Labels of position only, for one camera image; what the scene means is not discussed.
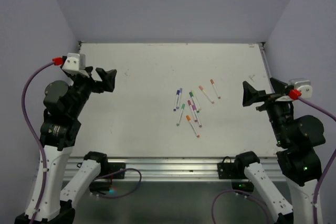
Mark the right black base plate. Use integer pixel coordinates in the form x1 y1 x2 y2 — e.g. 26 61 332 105
217 156 238 179

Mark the peach marker pen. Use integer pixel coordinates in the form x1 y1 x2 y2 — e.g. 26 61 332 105
198 86 214 104

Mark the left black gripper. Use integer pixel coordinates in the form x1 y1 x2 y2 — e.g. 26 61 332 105
68 66 117 117

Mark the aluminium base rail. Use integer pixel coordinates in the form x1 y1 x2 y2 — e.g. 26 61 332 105
61 157 287 183

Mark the yellow marker pen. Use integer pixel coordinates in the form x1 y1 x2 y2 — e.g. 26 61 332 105
191 90 202 112

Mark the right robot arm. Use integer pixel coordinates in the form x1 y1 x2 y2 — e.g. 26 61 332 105
234 78 325 223

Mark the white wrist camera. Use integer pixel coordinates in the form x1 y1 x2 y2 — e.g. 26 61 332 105
276 78 313 102
62 53 86 75

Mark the dark green marker pen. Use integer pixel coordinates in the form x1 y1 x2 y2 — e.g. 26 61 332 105
189 91 199 113

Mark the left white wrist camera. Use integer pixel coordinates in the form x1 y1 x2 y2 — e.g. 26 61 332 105
62 53 86 75

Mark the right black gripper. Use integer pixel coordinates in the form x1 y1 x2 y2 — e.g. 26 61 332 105
243 75 296 144

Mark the dark purple marker pen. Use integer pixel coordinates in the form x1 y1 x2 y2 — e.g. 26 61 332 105
173 90 180 111

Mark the magenta marker pen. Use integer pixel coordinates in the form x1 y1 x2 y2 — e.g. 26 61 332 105
192 104 202 127

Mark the light green marker pen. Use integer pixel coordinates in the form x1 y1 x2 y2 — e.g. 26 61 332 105
176 103 185 126

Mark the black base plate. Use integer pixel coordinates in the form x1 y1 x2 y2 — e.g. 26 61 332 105
217 156 238 179
108 162 126 179

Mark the light blue marker pen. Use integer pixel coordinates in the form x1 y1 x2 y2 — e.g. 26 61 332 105
178 88 182 108

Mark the pink marker pen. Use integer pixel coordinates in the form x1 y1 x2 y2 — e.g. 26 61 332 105
187 100 198 122

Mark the dark orange marker pen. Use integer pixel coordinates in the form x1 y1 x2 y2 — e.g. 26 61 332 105
186 115 200 138

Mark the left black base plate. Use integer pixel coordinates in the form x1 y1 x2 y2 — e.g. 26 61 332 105
108 162 126 179

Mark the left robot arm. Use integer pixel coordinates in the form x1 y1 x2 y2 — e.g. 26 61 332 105
15 68 117 223

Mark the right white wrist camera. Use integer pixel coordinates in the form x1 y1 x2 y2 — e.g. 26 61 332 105
276 78 313 102

